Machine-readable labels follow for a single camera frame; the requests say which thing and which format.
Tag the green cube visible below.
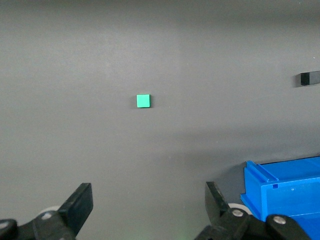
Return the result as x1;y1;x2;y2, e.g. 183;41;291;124
136;93;153;109

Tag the black cube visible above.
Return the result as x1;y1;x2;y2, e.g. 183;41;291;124
299;70;320;87

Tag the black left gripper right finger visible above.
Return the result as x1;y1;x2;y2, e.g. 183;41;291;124
193;181;312;240

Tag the blue plastic bin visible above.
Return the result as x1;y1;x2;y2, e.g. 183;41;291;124
240;156;320;240

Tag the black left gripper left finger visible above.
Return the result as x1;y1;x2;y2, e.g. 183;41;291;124
0;182;94;240

